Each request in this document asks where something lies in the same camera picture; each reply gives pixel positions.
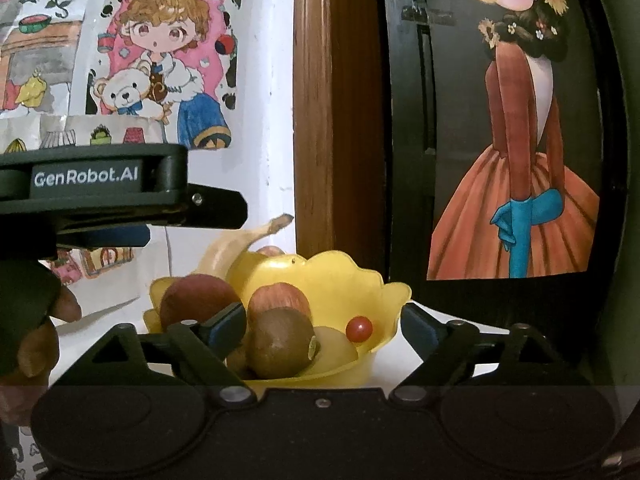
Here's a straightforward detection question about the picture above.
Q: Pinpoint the brown wooden door frame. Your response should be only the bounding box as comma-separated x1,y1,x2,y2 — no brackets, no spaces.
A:
293,0,390,275

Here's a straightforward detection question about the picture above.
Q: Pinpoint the red cherry tomato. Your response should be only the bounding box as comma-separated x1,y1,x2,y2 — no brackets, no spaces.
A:
345,315,373,344

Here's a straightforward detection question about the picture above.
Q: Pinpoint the brown kiwi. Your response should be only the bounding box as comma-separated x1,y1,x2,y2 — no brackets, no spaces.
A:
299,326,358,376
246,307,317,379

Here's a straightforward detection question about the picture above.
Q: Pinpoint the houses drawing paper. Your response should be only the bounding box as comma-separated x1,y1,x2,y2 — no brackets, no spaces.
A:
1,113,186,315

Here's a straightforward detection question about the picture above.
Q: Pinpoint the pink anime girl drawing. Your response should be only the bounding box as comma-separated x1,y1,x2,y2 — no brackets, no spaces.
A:
86,0,241,150

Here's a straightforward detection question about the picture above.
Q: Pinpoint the girl in orange dress poster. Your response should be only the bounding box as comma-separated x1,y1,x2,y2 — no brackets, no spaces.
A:
426,0,599,281

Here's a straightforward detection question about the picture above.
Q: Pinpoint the girl on steps drawing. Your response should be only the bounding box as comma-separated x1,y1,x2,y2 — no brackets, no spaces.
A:
1,0,88,118

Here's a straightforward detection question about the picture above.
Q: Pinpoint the small red apple back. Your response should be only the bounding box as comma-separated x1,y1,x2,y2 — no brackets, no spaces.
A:
256,245,284,257

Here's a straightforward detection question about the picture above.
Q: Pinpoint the yellow banana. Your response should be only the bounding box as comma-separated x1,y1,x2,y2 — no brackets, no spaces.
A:
192,214,294,280

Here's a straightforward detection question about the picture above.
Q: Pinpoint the person's left hand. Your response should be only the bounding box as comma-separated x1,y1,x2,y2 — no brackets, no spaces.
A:
1,259,81,426

